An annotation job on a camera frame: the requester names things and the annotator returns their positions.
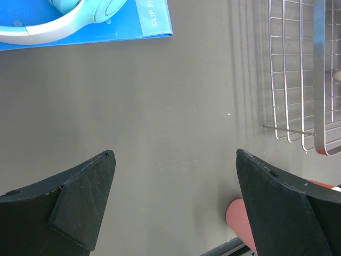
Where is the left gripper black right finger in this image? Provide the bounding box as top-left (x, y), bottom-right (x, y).
top-left (236, 149), bottom-right (340, 255)

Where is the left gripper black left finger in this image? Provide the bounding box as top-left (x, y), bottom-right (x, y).
top-left (1, 150), bottom-right (116, 255)

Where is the chrome wire dish rack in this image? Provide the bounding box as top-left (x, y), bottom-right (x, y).
top-left (269, 1), bottom-right (340, 156)

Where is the pink plastic cup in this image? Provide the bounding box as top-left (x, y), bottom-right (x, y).
top-left (225, 180), bottom-right (340, 255)

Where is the blue book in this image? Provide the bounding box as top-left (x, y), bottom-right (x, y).
top-left (1, 1), bottom-right (173, 48)

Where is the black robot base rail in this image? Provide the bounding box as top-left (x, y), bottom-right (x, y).
top-left (201, 237), bottom-right (256, 256)

